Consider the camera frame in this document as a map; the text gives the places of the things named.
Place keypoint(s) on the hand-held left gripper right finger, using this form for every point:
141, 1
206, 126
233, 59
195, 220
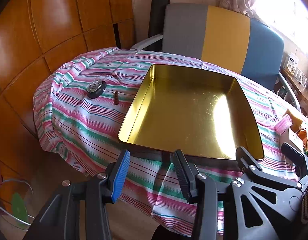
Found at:
183, 180

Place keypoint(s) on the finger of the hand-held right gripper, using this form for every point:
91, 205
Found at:
291, 152
248, 162

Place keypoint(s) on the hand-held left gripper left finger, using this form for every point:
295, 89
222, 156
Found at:
121, 177

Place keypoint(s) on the orange snack packet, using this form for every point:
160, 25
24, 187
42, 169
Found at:
306, 136

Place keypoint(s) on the gold tin box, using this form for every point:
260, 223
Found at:
183, 110

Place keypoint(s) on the white cardboard box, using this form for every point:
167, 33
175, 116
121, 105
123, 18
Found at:
292, 138

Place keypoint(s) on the pink hair roller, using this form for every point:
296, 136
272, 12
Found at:
283, 125

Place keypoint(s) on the yellow sponge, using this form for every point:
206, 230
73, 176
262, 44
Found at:
296, 118

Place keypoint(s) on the striped tablecloth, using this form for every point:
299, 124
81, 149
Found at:
81, 130

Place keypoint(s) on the wooden side table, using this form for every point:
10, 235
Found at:
297, 86

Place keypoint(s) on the row of small white bottles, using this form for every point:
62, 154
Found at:
301, 76

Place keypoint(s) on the small brown bar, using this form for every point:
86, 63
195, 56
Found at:
116, 98

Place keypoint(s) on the white printed carton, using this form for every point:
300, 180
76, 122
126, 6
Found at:
291, 63

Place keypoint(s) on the round black clear-topped object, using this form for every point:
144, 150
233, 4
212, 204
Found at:
95, 90

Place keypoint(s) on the green leaf-shaped item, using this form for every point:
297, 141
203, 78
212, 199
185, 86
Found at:
19, 207

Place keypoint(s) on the grey yellow blue armchair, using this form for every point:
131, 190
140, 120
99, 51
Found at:
226, 30

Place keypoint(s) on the black rolled mat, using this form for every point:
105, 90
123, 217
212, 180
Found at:
157, 17

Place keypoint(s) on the wooden wardrobe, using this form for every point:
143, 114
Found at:
44, 17

